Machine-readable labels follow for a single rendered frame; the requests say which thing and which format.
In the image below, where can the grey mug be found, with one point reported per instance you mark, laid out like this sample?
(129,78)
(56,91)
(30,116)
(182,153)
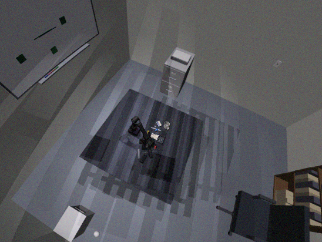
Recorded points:
(166,125)

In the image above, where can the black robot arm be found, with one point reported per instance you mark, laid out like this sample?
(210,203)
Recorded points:
(146,136)

